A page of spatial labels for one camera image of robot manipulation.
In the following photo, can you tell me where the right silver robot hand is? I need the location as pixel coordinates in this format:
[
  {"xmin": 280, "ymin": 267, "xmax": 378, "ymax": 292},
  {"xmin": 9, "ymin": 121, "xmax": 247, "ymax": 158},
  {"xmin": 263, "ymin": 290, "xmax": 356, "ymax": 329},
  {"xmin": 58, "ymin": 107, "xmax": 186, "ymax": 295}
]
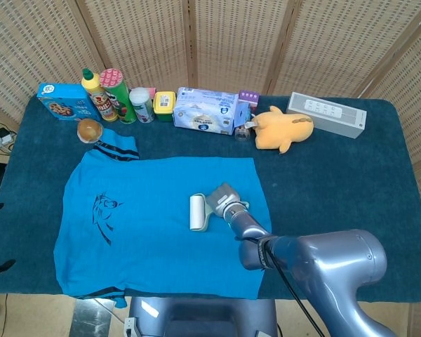
[{"xmin": 205, "ymin": 182, "xmax": 246, "ymax": 219}]

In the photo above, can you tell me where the green white lint roller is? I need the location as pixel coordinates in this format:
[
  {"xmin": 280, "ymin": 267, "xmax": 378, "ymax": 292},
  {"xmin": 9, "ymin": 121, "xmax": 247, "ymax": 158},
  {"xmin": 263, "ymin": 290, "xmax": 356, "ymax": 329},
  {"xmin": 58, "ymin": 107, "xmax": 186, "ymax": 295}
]
[{"xmin": 189, "ymin": 192, "xmax": 252, "ymax": 233}]

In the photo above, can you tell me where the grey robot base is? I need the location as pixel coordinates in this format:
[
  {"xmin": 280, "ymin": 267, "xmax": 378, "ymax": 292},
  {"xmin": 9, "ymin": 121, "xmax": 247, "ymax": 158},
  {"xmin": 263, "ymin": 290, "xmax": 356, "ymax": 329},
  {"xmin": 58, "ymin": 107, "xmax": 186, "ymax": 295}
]
[{"xmin": 123, "ymin": 296, "xmax": 279, "ymax": 337}]

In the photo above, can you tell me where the small clear jar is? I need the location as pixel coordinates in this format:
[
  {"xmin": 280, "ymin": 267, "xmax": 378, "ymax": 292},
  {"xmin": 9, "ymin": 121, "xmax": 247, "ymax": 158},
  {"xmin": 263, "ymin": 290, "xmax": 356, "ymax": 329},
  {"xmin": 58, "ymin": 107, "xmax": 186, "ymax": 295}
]
[{"xmin": 234, "ymin": 126, "xmax": 252, "ymax": 143}]

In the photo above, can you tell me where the blue tissue pack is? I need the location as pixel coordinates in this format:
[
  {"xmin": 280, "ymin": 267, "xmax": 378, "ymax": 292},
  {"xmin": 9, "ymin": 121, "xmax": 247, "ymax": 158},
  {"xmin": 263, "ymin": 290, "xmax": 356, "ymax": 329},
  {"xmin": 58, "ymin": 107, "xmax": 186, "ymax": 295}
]
[{"xmin": 172, "ymin": 86, "xmax": 240, "ymax": 136}]

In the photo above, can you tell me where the blue t-shirt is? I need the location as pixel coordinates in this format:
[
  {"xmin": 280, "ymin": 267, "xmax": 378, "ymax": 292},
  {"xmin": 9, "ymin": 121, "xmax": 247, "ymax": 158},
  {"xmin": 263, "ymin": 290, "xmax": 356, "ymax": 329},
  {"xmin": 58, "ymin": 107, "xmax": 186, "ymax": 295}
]
[{"xmin": 52, "ymin": 128, "xmax": 274, "ymax": 310}]

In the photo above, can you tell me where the orange plush toy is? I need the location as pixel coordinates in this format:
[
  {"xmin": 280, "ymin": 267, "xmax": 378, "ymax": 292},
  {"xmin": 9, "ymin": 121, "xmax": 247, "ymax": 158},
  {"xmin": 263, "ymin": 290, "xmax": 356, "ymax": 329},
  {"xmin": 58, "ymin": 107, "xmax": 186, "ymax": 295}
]
[{"xmin": 251, "ymin": 105, "xmax": 315, "ymax": 154}]

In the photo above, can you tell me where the purple box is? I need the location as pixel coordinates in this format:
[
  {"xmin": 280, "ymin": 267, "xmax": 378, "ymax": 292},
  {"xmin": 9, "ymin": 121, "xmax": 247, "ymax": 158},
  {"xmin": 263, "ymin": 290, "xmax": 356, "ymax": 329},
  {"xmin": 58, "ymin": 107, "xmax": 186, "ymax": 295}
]
[{"xmin": 234, "ymin": 89, "xmax": 260, "ymax": 124}]

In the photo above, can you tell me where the yellow green plastic container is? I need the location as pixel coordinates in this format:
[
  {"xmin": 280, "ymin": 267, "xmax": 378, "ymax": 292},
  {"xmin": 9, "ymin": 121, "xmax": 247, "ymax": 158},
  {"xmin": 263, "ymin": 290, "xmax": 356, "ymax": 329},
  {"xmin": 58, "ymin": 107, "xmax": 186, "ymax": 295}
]
[{"xmin": 152, "ymin": 91, "xmax": 178, "ymax": 123}]

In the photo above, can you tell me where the dark blue tablecloth-covered table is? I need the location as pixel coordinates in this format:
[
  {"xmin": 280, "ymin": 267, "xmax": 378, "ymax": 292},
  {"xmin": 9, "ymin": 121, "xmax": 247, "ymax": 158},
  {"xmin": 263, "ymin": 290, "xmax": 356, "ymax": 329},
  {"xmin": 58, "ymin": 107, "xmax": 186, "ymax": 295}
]
[{"xmin": 0, "ymin": 94, "xmax": 421, "ymax": 303}]

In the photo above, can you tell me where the white lidded cup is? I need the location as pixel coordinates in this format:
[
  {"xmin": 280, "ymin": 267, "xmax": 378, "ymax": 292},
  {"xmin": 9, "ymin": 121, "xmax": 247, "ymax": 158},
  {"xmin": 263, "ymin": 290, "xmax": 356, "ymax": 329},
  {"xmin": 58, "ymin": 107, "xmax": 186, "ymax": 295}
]
[{"xmin": 128, "ymin": 87, "xmax": 156, "ymax": 124}]

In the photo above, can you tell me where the wrapped bread bun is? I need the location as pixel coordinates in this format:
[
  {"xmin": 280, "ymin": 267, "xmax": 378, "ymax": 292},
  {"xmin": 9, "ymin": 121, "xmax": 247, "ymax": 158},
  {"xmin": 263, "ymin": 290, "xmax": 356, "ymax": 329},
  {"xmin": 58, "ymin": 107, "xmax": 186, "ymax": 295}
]
[{"xmin": 76, "ymin": 118, "xmax": 104, "ymax": 143}]

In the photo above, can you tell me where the blue cookie box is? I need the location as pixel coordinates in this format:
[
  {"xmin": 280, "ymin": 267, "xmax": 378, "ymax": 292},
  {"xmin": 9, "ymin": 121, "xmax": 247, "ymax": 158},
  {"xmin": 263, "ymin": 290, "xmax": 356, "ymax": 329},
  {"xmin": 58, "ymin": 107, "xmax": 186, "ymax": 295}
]
[{"xmin": 36, "ymin": 82, "xmax": 102, "ymax": 122}]

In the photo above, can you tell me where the grey power strip box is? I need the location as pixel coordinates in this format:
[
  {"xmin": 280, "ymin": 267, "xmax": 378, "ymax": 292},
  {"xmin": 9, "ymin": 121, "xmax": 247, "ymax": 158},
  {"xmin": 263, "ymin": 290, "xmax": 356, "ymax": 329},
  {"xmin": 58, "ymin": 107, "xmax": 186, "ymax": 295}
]
[{"xmin": 286, "ymin": 91, "xmax": 368, "ymax": 140}]

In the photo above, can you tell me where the green chips can pink lid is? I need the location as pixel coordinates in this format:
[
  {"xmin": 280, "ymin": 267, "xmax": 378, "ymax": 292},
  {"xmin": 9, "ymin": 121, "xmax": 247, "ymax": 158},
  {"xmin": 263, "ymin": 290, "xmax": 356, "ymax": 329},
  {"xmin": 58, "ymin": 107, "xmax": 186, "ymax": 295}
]
[{"xmin": 99, "ymin": 67, "xmax": 138, "ymax": 125}]

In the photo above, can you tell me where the shiny metal floor plate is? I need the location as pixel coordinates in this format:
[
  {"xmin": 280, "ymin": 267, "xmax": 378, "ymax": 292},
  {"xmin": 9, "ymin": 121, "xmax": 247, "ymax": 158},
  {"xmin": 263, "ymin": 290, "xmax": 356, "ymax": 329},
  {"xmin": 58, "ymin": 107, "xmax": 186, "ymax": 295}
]
[{"xmin": 69, "ymin": 298, "xmax": 131, "ymax": 337}]

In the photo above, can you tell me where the woven folding screen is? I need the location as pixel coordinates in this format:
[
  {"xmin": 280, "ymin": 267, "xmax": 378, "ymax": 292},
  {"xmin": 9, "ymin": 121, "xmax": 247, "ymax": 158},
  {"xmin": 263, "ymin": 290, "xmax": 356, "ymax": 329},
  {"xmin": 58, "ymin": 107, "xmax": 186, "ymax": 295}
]
[{"xmin": 0, "ymin": 0, "xmax": 421, "ymax": 225}]

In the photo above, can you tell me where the yellow bottle green cap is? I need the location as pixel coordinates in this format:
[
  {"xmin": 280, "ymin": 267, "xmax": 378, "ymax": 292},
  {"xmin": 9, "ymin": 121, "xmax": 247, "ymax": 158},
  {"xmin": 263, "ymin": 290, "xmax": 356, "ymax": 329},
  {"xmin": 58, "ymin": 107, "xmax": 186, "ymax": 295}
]
[{"xmin": 81, "ymin": 67, "xmax": 119, "ymax": 123}]

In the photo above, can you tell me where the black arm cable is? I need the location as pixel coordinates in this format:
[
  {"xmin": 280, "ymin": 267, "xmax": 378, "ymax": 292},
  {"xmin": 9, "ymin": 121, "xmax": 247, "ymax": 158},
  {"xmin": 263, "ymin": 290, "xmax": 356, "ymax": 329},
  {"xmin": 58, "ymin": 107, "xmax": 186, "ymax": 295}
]
[{"xmin": 235, "ymin": 235, "xmax": 326, "ymax": 337}]

